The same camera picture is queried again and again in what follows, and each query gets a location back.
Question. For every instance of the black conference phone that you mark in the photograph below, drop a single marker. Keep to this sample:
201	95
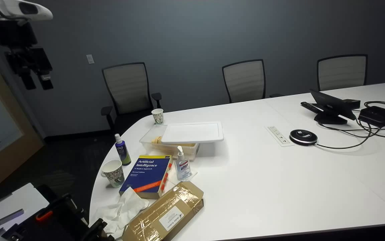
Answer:
331	108

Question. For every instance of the white remote control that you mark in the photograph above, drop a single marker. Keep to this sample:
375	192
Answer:
279	136

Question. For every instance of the white wall light switch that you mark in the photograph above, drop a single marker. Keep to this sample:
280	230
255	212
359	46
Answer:
90	60

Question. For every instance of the grey metal bar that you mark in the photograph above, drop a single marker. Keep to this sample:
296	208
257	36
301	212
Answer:
11	218

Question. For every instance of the round black speakerphone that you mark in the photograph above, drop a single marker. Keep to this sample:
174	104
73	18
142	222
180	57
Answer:
303	137

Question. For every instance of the black power adapter box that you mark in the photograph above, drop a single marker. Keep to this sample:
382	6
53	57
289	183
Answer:
378	116

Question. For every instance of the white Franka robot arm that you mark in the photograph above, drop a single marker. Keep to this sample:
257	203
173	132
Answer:
27	9

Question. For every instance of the clear plastic container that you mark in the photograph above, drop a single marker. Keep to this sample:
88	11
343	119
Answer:
150	140

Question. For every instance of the tan packaged food bag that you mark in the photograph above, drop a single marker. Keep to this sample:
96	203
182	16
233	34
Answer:
166	215

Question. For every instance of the blue spray bottle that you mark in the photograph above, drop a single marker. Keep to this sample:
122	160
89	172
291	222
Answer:
124	152

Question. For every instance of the crumpled white plastic wrap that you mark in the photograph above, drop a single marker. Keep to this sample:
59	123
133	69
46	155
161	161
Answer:
124	210

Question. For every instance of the white plastic container lid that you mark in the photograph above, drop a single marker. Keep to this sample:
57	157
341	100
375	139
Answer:
193	132

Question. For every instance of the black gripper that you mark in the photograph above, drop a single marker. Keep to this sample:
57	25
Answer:
30	61

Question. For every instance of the blue hardcover book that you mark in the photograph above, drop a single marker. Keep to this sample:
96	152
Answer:
146	176

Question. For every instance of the clear hand sanitizer bottle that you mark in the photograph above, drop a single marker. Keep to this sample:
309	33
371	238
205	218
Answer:
184	168

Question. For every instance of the wooden door with glass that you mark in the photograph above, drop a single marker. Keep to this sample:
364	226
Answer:
26	143

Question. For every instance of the white board sheet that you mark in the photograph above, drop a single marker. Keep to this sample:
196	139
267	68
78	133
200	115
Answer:
21	202

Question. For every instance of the mesh back office chair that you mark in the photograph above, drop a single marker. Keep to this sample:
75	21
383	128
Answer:
128	92
341	72
245	81

